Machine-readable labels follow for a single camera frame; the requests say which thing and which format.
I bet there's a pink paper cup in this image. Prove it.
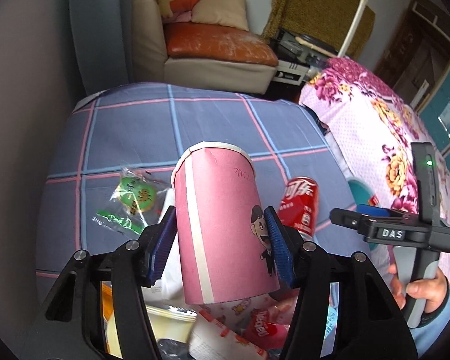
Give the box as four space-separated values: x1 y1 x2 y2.
171 141 280 305

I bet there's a teal trash bin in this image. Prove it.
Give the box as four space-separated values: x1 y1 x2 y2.
346 177 381 252

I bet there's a right hand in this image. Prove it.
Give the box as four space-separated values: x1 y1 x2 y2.
388 264 449 314

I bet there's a green snack wrapper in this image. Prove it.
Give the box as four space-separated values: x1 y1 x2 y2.
92 168 170 236

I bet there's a red cola can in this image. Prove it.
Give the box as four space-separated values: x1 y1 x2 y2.
278 176 320 241

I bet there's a red white snack bag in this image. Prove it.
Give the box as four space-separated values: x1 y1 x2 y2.
243 306 291 350

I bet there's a pink floral bed sheet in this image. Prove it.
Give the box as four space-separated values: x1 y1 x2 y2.
298 57 450 297

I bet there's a blue plaid tablecloth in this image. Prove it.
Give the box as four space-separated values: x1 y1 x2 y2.
35 83 367 297

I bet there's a cream sofa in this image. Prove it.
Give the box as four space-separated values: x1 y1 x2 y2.
131 0 279 94

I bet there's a black stereo equipment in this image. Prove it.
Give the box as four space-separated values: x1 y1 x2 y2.
270 28 338 86

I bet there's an orange leather seat cushion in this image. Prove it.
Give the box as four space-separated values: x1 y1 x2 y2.
164 22 278 68

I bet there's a brown patterned cloth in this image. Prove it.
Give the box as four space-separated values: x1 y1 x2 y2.
262 0 360 50

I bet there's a beige pillow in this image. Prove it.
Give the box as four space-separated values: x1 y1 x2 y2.
192 0 249 31

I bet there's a blue grey curtain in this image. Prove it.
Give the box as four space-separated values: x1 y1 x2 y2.
69 0 133 95

